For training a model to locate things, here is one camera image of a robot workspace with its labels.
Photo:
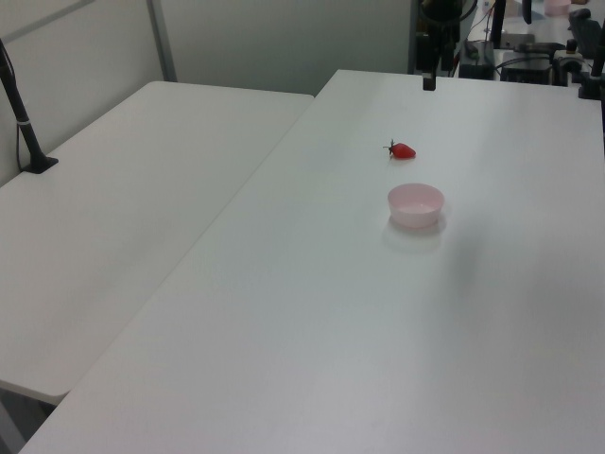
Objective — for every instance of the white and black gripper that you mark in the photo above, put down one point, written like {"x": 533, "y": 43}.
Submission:
{"x": 444, "y": 29}

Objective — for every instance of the small pink background bowl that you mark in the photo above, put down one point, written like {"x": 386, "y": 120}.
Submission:
{"x": 556, "y": 6}

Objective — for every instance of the black box device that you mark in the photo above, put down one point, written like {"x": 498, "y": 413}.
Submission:
{"x": 525, "y": 73}

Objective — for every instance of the pink plastic bowl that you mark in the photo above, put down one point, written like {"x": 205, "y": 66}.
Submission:
{"x": 416, "y": 208}

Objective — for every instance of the white side table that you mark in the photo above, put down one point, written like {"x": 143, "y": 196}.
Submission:
{"x": 118, "y": 213}

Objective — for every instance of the black upright monitor post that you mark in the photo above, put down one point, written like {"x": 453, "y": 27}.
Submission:
{"x": 497, "y": 23}

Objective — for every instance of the red toy strawberry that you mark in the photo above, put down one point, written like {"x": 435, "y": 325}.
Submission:
{"x": 404, "y": 151}

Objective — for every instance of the black pole with base plate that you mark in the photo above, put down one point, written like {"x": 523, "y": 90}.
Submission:
{"x": 21, "y": 118}

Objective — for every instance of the black clamp stand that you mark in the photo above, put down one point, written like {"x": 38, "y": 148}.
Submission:
{"x": 591, "y": 80}

